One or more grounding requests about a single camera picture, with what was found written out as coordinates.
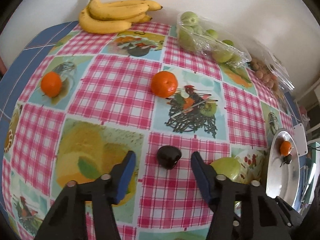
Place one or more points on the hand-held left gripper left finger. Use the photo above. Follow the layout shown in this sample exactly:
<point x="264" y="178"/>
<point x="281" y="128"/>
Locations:
<point x="126" y="175"/>

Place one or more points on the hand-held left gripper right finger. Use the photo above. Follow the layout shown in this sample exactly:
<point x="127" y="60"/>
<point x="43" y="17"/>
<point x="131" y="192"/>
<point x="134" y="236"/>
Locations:
<point x="200" y="175"/>

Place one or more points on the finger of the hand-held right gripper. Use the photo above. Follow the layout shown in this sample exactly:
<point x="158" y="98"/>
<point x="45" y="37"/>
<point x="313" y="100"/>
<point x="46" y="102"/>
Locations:
<point x="291" y="213"/>

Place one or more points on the green jujube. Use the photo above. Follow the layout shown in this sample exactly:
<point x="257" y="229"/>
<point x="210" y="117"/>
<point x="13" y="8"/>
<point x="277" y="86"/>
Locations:
<point x="227" y="167"/>

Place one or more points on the metal bowl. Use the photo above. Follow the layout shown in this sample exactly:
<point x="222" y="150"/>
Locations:
<point x="277" y="180"/>

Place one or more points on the dark cherry with stem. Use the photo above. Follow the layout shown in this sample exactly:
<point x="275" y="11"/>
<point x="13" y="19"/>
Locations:
<point x="287" y="159"/>

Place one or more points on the tangerine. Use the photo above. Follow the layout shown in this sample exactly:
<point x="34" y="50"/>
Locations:
<point x="285" y="147"/>
<point x="165" y="83"/>
<point x="51" y="84"/>

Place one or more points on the white plastic device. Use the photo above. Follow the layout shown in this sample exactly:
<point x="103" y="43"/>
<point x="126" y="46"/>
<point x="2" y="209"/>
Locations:
<point x="300" y="140"/>

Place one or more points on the pink checked printed tablecloth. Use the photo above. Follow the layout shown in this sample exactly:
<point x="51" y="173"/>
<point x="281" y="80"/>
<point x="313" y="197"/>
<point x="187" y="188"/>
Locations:
<point x="120" y="87"/>

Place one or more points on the heap of boxed longans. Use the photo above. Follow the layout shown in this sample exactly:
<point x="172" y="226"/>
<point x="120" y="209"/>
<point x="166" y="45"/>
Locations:
<point x="262" y="75"/>

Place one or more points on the clear plastic bag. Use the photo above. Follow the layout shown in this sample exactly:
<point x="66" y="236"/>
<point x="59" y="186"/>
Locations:
<point x="225" y="46"/>

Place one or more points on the bag of brown nuts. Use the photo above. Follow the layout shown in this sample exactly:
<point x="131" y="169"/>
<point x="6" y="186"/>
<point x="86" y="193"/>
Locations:
<point x="277" y="67"/>

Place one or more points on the pile of bagged green jujubes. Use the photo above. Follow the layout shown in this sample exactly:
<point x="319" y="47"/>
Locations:
<point x="190" y="33"/>

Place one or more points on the banana bunch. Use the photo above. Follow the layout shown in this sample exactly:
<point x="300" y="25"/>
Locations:
<point x="105" y="25"/>

